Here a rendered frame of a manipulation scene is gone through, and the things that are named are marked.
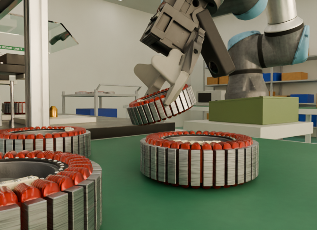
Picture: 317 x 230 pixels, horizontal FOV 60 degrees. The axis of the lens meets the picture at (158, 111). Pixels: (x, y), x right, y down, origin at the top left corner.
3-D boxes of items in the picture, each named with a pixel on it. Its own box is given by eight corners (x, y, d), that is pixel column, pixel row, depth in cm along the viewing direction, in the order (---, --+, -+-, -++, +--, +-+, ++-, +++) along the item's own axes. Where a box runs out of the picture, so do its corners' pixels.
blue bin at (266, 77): (267, 82, 695) (268, 74, 694) (284, 82, 663) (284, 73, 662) (259, 82, 667) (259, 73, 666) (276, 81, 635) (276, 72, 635)
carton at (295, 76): (288, 81, 656) (288, 74, 655) (307, 80, 625) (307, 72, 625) (281, 80, 629) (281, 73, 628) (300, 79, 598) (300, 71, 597)
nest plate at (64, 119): (69, 119, 77) (69, 114, 77) (96, 122, 66) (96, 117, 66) (11, 121, 67) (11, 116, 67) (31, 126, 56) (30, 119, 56)
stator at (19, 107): (36, 112, 93) (36, 101, 92) (47, 113, 84) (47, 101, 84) (-2, 113, 85) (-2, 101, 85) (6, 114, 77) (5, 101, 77)
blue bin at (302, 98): (296, 102, 643) (296, 94, 642) (313, 102, 617) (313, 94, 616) (289, 102, 614) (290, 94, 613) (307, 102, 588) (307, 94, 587)
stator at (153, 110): (181, 102, 52) (175, 83, 52) (209, 103, 42) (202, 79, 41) (127, 124, 49) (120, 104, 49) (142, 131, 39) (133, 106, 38)
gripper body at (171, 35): (137, 44, 47) (169, -14, 49) (177, 70, 50) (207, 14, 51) (148, 35, 40) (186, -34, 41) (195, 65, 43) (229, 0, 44)
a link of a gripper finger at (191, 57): (168, 80, 41) (179, 44, 46) (178, 86, 42) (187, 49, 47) (186, 62, 38) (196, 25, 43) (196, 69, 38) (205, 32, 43)
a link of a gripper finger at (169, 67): (136, 89, 37) (153, 45, 43) (171, 110, 39) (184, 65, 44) (146, 77, 35) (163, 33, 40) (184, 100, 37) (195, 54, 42)
